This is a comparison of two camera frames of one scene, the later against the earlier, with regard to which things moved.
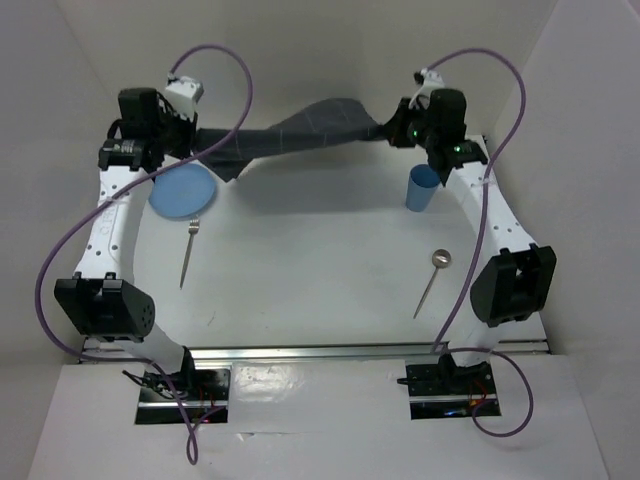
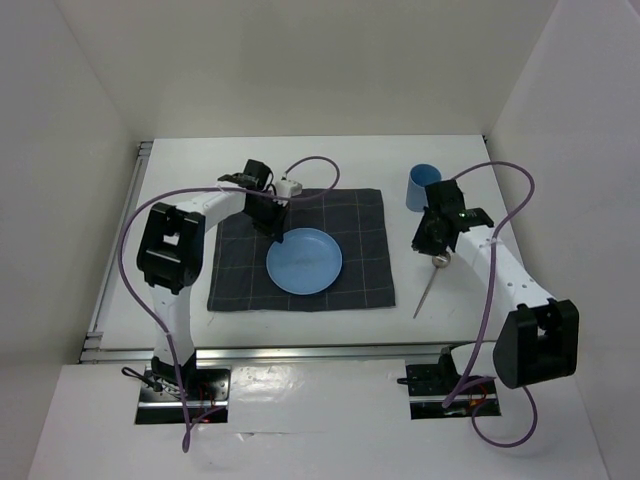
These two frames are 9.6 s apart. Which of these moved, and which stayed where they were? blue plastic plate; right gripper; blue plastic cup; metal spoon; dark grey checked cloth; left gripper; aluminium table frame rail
Moved: blue plastic plate; left gripper; right gripper; dark grey checked cloth
Stayed: aluminium table frame rail; blue plastic cup; metal spoon
